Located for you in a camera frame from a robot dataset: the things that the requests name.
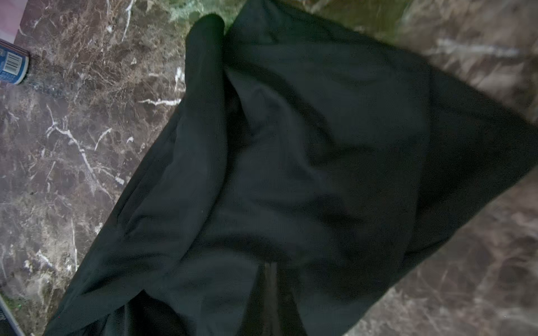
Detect black shorts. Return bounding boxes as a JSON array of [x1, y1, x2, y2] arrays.
[[46, 1, 537, 335]]

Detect blue lidded pencil tube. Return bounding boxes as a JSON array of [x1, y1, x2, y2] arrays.
[[0, 39, 29, 85]]

